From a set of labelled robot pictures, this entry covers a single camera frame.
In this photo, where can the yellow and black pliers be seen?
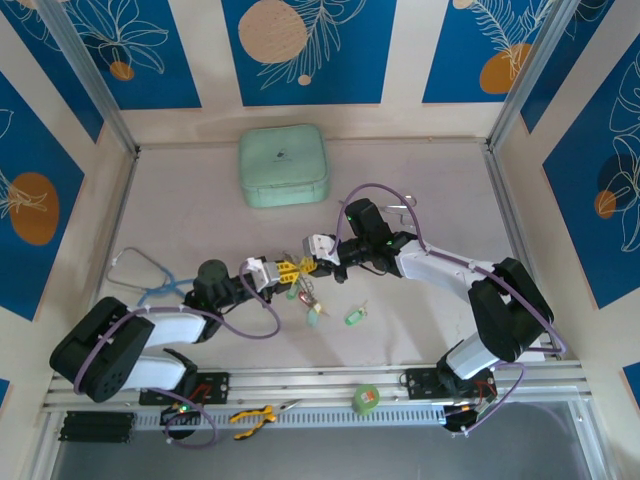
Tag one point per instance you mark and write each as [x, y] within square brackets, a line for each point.
[250, 415]

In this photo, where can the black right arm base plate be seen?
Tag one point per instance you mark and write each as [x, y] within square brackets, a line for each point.
[420, 382]

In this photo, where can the key with pale mint tag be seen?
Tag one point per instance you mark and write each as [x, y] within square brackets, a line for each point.
[312, 317]

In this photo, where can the key with dark green tag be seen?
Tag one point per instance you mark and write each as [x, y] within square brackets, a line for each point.
[290, 294]

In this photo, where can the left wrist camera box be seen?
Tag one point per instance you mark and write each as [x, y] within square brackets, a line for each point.
[267, 276]

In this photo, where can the metal keyring with keys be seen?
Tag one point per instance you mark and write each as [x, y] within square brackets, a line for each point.
[307, 289]

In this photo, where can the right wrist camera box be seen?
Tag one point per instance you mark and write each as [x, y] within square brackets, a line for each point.
[317, 246]

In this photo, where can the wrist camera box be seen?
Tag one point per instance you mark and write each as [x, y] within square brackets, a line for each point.
[267, 276]
[317, 246]

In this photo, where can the mint green zip case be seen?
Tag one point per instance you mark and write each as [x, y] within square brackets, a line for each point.
[282, 165]

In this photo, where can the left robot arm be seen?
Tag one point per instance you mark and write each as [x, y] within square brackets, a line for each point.
[170, 327]

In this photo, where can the aluminium frame post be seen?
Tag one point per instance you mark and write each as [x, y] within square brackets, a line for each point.
[531, 70]
[89, 70]

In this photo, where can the blue and silver stethoscope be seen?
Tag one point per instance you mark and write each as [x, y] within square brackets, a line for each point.
[170, 286]

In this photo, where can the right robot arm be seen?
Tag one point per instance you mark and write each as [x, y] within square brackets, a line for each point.
[435, 265]

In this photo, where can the aluminium table side rail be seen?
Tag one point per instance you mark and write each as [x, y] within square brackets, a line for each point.
[510, 225]
[125, 200]

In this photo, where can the aluminium mounting rail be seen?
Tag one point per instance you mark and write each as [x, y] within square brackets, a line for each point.
[310, 385]

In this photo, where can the key with red tag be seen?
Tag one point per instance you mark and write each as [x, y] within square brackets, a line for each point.
[304, 298]

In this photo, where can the green tape roll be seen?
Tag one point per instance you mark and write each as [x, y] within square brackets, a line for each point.
[366, 399]

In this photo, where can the small circuit board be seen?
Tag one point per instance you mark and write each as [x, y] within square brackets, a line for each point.
[470, 412]
[180, 410]

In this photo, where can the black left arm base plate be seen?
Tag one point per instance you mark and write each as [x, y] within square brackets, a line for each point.
[215, 385]

